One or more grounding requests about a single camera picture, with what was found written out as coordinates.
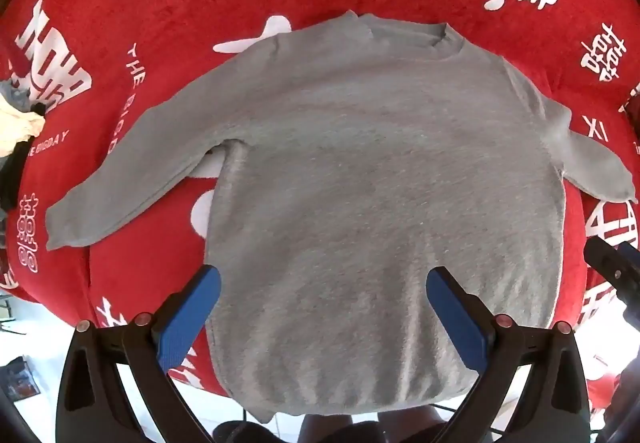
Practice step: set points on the red printed blanket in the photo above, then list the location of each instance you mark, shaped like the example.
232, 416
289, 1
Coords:
175, 23

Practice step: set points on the grey sweater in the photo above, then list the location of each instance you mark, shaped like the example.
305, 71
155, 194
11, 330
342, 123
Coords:
380, 193

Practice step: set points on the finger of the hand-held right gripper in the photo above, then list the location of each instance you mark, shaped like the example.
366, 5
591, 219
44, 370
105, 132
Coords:
607, 259

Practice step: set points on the dark printed packet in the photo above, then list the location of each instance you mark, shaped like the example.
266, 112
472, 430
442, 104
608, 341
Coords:
17, 378

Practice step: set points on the person's leg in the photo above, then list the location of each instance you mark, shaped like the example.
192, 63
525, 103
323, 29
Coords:
370, 425

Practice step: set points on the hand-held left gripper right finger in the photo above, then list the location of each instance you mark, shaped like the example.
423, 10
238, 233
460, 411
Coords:
457, 318

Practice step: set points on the dark cloth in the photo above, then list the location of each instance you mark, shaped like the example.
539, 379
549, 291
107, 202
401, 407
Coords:
12, 173

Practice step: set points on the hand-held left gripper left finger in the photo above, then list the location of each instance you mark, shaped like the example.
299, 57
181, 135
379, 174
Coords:
187, 318

